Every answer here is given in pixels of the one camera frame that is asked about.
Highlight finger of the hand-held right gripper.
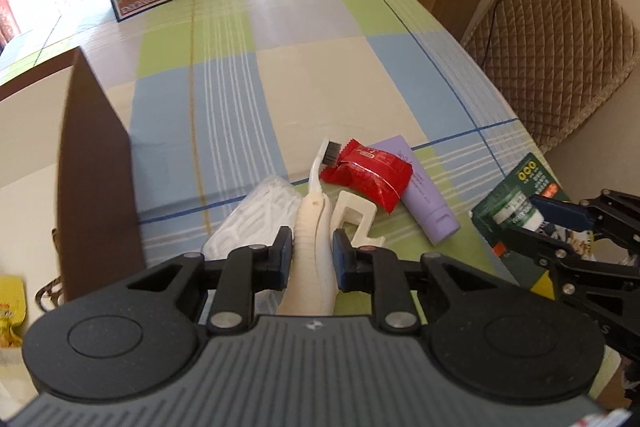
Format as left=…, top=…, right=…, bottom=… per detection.
left=530, top=189, right=640, bottom=253
left=500, top=227, right=640, bottom=308

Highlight small green white jar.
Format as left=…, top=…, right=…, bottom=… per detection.
left=492, top=193, right=545, bottom=233

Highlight green printed card packet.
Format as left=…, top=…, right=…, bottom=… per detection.
left=471, top=152, right=593, bottom=300

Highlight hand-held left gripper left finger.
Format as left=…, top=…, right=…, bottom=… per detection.
left=127, top=227, right=294, bottom=334

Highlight brown storage box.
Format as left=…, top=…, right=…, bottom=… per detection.
left=0, top=47, right=149, bottom=323

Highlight clear floss pick box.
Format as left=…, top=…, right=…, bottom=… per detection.
left=201, top=174, right=301, bottom=264

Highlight yellow snack packet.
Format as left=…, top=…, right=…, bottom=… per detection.
left=0, top=274, right=27, bottom=350

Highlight white brush with black bristles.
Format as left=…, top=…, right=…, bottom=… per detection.
left=276, top=137, right=342, bottom=317

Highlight checked cloth desktop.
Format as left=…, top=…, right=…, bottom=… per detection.
left=0, top=0, right=628, bottom=413

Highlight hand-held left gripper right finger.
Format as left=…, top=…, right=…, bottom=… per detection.
left=332, top=228, right=506, bottom=334

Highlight brown quilted chair cover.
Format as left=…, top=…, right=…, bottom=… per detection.
left=460, top=0, right=640, bottom=152

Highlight white plastic clip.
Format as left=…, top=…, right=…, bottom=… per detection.
left=330, top=189, right=387, bottom=250

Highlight purple tube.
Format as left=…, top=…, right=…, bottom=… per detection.
left=372, top=135, right=461, bottom=244

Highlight red candy packet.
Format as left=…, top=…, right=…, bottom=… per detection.
left=319, top=138, right=414, bottom=212

